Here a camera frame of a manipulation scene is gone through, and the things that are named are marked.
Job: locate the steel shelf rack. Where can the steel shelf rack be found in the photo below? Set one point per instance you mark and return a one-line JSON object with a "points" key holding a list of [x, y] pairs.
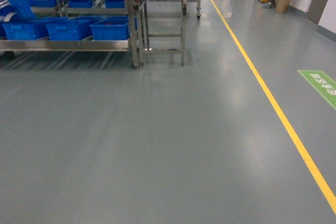
{"points": [[24, 29]]}

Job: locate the blue bin with red parts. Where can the blue bin with red parts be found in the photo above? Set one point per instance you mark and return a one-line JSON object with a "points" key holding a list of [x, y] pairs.
{"points": [[111, 28]]}

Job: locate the blue empty bin lower shelf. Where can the blue empty bin lower shelf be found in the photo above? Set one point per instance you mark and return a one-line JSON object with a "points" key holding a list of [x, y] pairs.
{"points": [[71, 29]]}

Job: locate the steel work table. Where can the steel work table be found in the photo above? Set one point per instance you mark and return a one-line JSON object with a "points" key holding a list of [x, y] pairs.
{"points": [[161, 27]]}

